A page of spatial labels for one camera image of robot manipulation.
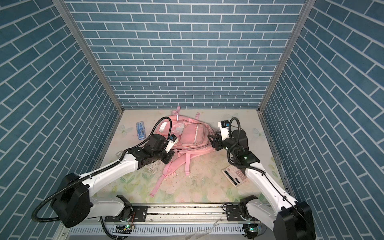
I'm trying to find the blue clear pencil case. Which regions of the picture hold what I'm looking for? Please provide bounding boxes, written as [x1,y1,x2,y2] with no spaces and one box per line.
[136,121,146,140]

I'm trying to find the pink white calculator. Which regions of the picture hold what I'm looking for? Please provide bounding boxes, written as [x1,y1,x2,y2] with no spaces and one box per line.
[222,165,248,187]

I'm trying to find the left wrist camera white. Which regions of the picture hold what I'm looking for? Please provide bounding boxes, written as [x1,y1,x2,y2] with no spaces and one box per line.
[165,134,179,153]

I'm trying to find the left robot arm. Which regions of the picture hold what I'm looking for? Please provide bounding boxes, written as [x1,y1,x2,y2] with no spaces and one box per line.
[51,134,178,228]

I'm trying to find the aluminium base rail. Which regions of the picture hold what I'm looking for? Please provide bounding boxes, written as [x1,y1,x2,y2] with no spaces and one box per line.
[52,202,319,240]

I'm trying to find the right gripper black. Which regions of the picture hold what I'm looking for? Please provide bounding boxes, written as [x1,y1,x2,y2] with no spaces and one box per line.
[207,132,239,160]

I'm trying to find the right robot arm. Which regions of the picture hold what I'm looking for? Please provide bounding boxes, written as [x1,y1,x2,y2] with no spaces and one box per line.
[208,130,316,240]

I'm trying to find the pink student backpack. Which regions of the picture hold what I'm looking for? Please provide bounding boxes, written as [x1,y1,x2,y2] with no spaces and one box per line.
[150,107,215,197]

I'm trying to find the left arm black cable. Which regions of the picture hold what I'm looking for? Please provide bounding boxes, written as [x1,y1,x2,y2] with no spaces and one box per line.
[31,116,173,240]

